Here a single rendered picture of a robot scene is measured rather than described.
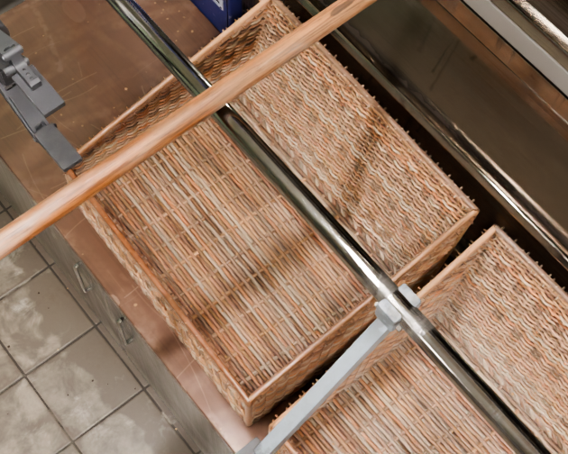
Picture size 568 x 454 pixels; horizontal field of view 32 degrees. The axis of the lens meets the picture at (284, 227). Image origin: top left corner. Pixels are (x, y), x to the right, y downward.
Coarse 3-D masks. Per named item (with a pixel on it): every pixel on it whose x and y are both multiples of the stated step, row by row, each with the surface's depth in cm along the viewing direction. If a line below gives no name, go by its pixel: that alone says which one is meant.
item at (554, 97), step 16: (448, 0) 138; (464, 16) 137; (480, 16) 134; (480, 32) 136; (496, 32) 133; (496, 48) 135; (512, 48) 132; (512, 64) 134; (528, 64) 131; (528, 80) 133; (544, 80) 130; (544, 96) 133; (560, 96) 130; (560, 112) 132
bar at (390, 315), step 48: (240, 144) 126; (288, 192) 123; (336, 240) 120; (384, 288) 117; (384, 336) 121; (432, 336) 115; (336, 384) 124; (480, 384) 112; (288, 432) 128; (528, 432) 110
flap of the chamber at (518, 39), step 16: (464, 0) 108; (480, 0) 106; (528, 0) 107; (544, 0) 107; (560, 0) 108; (496, 16) 106; (560, 16) 106; (512, 32) 105; (528, 48) 104; (544, 64) 104; (560, 80) 103
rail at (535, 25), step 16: (496, 0) 104; (512, 0) 103; (512, 16) 104; (528, 16) 102; (544, 16) 103; (528, 32) 103; (544, 32) 102; (560, 32) 102; (544, 48) 103; (560, 48) 101; (560, 64) 102
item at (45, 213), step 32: (352, 0) 131; (320, 32) 130; (256, 64) 126; (224, 96) 125; (160, 128) 122; (128, 160) 120; (64, 192) 118; (96, 192) 120; (32, 224) 116; (0, 256) 115
